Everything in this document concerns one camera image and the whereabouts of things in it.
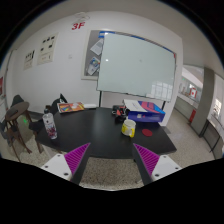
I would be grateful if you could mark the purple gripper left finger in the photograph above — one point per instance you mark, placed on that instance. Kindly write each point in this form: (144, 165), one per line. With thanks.
(70, 166)

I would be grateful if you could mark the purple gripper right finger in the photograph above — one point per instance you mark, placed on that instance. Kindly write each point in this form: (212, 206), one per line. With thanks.
(152, 166)

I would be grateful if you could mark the clear plastic water bottle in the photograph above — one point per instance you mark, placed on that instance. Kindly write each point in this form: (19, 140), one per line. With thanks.
(49, 123)

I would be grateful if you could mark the red round coaster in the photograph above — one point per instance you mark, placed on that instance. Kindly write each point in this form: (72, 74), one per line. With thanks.
(147, 132)

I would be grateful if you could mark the white and yellow mug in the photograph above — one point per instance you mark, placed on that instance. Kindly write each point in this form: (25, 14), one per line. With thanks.
(128, 128)

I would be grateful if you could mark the blue cardboard box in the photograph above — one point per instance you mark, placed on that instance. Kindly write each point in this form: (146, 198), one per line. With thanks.
(152, 113)

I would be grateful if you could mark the black red small device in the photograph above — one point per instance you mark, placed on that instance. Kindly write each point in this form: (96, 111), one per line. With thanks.
(120, 112)

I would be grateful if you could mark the colourful book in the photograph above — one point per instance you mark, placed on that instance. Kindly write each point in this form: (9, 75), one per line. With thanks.
(70, 107)

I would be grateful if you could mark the white flat eraser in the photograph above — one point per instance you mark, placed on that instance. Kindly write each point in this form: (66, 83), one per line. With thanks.
(89, 106)

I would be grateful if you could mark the black office chair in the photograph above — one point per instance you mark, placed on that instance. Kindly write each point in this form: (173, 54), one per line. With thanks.
(53, 108)

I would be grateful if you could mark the white paper sheets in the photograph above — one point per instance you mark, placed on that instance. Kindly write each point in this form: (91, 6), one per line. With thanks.
(133, 105)

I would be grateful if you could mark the dark wooden chair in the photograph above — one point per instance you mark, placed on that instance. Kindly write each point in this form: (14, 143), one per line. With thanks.
(10, 134)

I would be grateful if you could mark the grey concrete pillar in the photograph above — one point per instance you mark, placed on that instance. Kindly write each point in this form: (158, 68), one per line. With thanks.
(203, 109)

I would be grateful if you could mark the large whiteboard on stand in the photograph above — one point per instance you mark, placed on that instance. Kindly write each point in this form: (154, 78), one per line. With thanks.
(134, 66)

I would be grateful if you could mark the grey notice board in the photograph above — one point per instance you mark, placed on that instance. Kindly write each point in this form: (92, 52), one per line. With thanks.
(93, 54)

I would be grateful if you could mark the white wall poster left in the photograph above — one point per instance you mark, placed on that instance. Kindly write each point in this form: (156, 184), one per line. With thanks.
(29, 60)

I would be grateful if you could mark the white wall poster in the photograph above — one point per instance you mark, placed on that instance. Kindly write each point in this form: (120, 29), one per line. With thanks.
(47, 47)
(29, 60)

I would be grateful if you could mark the white wall poster right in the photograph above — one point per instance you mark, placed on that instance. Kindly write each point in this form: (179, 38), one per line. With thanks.
(47, 47)

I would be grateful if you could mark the red 3F wall sign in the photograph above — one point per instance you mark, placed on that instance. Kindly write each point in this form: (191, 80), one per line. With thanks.
(77, 26)

